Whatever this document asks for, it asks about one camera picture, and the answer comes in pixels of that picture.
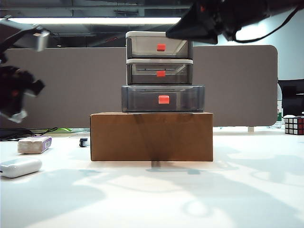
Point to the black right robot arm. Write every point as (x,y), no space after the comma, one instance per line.
(266,9)

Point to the green flat object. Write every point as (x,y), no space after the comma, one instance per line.
(64,130)

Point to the white eraser with purple sleeve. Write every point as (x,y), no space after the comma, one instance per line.
(32,146)

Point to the brown cardboard box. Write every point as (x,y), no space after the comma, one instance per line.
(149,137)

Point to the long ceiling light strip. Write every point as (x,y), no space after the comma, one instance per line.
(107,20)

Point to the white partition foot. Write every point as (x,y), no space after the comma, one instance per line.
(250,129)

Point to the grey desk partition panel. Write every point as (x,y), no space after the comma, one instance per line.
(83,90)

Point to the clear plastic drawer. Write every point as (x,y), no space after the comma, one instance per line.
(142,99)
(142,76)

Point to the white plastic drawer cabinet frame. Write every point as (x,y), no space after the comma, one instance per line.
(147,34)

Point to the black Rubik's cube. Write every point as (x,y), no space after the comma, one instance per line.
(295,126)

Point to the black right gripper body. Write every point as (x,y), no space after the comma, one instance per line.
(221,16)

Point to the small black clip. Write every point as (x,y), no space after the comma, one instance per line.
(83,143)

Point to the white earphone case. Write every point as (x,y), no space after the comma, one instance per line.
(20,168)

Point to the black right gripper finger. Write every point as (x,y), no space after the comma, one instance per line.
(194,28)

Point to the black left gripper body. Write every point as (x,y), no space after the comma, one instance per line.
(12,90)

